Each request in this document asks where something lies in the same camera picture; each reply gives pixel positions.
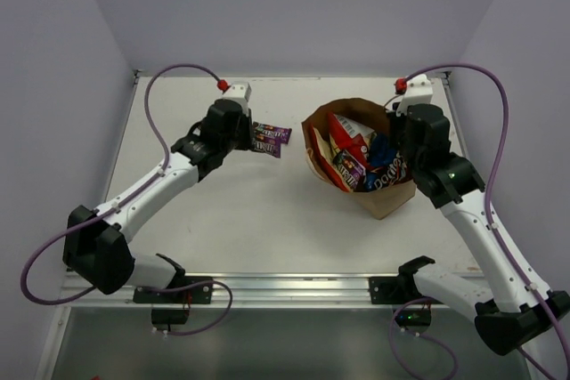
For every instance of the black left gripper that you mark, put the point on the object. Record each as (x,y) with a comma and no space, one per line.
(245,129)

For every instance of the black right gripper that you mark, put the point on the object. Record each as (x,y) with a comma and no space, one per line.
(394,122)

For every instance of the brown m&m's packet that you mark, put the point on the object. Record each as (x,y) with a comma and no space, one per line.
(266,145)
(350,170)
(281,134)

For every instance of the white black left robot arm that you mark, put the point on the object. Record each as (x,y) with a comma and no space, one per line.
(97,244)

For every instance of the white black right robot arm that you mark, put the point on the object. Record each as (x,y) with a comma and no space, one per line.
(517,305)

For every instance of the red snack bag with barcode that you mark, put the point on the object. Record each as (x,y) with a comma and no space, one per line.
(346,134)

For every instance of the blue snack packet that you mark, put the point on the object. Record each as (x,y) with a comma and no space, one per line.
(385,165)

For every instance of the brown M&M's packet front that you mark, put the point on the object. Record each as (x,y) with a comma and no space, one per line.
(350,170)

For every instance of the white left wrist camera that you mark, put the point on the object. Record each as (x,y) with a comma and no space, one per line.
(239,92)

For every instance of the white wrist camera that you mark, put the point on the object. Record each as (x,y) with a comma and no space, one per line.
(417,90)
(239,92)

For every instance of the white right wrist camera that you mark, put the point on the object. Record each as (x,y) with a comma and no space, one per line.
(417,90)

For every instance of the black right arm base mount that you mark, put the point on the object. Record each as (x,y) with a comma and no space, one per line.
(400,289)

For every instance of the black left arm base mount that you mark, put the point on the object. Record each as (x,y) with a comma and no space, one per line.
(171,309)

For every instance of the aluminium front rail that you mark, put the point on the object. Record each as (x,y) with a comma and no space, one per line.
(265,291)

